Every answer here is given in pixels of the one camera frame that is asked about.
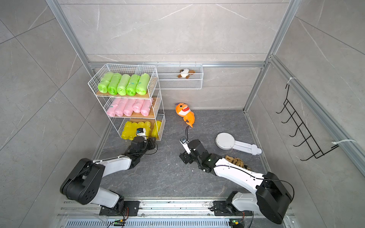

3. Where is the orange shark plush toy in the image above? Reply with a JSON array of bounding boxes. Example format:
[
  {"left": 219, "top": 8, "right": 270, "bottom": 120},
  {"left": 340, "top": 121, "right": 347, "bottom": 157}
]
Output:
[{"left": 175, "top": 103, "right": 195, "bottom": 128}]

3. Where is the green roll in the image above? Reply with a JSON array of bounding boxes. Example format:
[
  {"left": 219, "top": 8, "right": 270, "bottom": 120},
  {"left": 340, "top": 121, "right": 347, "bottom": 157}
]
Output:
[
  {"left": 98, "top": 72, "right": 114, "bottom": 94},
  {"left": 126, "top": 74, "right": 140, "bottom": 96},
  {"left": 117, "top": 74, "right": 131, "bottom": 96},
  {"left": 136, "top": 73, "right": 150, "bottom": 96},
  {"left": 107, "top": 73, "right": 122, "bottom": 96}
]

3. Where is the pink roll small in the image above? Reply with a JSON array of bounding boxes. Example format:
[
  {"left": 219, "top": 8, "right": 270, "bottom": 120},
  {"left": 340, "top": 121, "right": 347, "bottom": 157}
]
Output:
[{"left": 106, "top": 98, "right": 121, "bottom": 117}]

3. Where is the white wire wall basket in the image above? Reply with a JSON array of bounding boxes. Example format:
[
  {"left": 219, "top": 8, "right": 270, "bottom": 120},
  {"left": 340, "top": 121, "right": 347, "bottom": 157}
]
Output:
[{"left": 133, "top": 63, "right": 204, "bottom": 90}]

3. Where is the white wire three-tier shelf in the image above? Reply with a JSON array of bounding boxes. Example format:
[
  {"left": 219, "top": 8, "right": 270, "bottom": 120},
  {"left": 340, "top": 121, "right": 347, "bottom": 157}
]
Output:
[{"left": 88, "top": 64, "right": 165, "bottom": 141}]

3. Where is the brown white plush toy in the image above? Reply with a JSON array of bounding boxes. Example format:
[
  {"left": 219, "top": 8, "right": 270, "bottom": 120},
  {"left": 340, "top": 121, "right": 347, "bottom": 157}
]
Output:
[{"left": 177, "top": 68, "right": 195, "bottom": 79}]

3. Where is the brown patterned object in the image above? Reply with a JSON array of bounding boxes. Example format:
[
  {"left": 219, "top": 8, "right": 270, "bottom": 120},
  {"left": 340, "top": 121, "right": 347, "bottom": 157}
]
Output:
[{"left": 225, "top": 155, "right": 251, "bottom": 171}]

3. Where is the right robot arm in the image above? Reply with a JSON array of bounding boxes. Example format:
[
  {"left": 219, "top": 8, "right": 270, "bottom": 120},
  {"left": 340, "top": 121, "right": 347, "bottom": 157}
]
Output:
[{"left": 180, "top": 137, "right": 293, "bottom": 224}]

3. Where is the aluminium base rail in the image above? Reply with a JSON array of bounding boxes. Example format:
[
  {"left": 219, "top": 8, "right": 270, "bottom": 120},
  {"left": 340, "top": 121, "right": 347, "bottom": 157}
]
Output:
[{"left": 52, "top": 198, "right": 299, "bottom": 228}]

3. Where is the white round handled brush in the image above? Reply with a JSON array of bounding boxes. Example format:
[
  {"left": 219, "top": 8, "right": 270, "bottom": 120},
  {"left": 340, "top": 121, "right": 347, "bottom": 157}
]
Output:
[{"left": 215, "top": 133, "right": 262, "bottom": 155}]

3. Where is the black wall hook rack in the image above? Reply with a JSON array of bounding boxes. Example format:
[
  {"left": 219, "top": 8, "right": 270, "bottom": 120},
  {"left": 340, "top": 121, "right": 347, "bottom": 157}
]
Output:
[{"left": 276, "top": 84, "right": 339, "bottom": 162}]

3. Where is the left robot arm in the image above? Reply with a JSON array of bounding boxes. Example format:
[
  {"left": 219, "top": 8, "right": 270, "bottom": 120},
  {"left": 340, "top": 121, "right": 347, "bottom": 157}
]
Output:
[{"left": 60, "top": 136, "right": 158, "bottom": 212}]

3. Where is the yellow roll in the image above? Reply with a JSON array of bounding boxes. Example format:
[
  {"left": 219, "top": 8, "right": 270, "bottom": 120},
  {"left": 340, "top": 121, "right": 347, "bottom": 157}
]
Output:
[
  {"left": 128, "top": 123, "right": 138, "bottom": 141},
  {"left": 151, "top": 121, "right": 162, "bottom": 139},
  {"left": 137, "top": 122, "right": 144, "bottom": 129},
  {"left": 121, "top": 121, "right": 133, "bottom": 140},
  {"left": 144, "top": 121, "right": 151, "bottom": 137}
]

